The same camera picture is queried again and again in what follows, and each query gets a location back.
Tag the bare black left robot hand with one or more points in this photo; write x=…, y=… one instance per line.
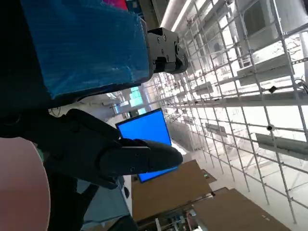
x=84, y=53

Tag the blue-screen monitor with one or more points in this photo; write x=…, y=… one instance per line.
x=149, y=127

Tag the brown cardboard box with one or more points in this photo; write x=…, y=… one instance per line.
x=235, y=211
x=168, y=190

